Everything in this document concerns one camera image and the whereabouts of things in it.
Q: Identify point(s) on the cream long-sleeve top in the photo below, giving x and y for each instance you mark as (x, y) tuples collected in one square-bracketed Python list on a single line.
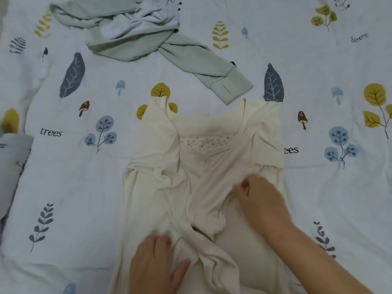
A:
[(196, 180)]

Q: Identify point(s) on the person's right forearm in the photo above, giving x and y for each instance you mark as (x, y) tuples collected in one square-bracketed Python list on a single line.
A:
[(318, 260)]

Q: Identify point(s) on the person's left hand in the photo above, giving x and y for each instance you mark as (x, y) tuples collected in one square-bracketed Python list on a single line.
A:
[(153, 266)]

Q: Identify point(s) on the person's right hand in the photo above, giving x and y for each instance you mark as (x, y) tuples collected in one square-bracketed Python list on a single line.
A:
[(263, 205)]

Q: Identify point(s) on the bed with leaf print bedding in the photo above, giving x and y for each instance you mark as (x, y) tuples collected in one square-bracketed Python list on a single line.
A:
[(343, 211)]

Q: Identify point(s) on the sage green zip jacket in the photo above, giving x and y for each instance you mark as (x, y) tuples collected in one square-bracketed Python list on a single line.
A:
[(141, 27)]

